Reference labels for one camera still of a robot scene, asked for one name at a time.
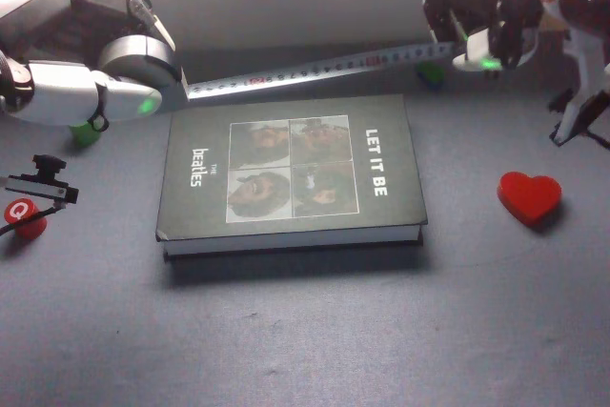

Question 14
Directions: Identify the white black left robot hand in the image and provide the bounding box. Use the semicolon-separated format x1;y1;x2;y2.
0;0;177;135

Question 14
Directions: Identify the grey white tape measure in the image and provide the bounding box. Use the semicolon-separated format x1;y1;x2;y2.
97;33;458;115

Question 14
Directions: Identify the black Beatles book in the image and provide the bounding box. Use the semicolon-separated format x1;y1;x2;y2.
155;93;429;260

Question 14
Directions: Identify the blue green toy block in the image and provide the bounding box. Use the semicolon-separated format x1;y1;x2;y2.
416;62;447;92

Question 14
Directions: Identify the green cylinder block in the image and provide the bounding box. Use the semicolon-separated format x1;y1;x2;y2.
69;120;104;147

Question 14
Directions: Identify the red cylinder block with Q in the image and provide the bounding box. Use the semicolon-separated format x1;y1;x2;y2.
3;199;49;240

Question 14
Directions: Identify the red heart block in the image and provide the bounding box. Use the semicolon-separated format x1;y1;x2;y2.
497;171;563;230

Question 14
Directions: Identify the grey table cloth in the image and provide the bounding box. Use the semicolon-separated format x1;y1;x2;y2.
0;28;610;407

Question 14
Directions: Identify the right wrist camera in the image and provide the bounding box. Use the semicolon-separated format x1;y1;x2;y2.
547;87;610;151

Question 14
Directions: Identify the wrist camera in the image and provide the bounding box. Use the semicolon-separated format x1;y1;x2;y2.
0;153;81;211
547;87;610;151

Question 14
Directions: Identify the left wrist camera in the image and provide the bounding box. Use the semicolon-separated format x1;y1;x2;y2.
0;153;81;211

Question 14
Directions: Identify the black left camera cable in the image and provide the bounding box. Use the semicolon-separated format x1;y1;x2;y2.
0;201;66;237

